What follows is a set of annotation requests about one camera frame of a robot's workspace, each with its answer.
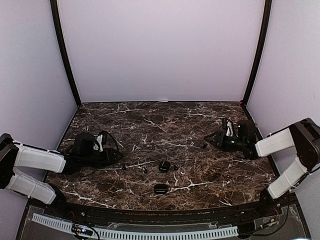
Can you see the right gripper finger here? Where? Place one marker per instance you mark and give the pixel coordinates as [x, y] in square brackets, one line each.
[216, 139]
[224, 123]

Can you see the black front frame rail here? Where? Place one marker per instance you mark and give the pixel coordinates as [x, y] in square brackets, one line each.
[283, 220]

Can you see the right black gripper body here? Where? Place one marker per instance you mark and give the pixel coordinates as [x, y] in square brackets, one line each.
[237, 146]

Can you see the left black frame post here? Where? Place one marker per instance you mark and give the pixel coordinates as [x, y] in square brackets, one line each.
[63, 51]

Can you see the black frame post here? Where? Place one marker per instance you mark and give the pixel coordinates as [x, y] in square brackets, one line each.
[259, 51]
[63, 51]

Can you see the black charging case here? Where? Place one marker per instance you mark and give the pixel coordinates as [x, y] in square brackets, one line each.
[161, 189]
[164, 166]

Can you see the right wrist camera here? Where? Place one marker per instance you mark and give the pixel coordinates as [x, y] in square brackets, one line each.
[230, 130]

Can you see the right black frame post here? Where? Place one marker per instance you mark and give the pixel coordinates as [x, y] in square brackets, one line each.
[259, 51]

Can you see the white slotted cable duct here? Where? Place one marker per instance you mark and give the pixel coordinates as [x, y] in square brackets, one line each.
[83, 231]

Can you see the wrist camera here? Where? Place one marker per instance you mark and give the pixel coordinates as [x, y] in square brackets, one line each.
[230, 130]
[99, 142]

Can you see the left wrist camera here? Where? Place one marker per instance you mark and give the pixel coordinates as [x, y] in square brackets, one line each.
[99, 142]

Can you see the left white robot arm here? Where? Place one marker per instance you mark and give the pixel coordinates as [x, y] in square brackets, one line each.
[15, 155]

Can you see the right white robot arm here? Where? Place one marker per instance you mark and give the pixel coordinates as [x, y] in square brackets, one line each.
[301, 137]

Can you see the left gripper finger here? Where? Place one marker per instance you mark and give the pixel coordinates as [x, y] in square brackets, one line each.
[104, 137]
[110, 157]

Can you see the black closed charging case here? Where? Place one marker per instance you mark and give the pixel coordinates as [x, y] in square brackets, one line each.
[161, 189]

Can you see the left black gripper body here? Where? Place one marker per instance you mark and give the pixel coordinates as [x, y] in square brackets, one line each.
[88, 160]

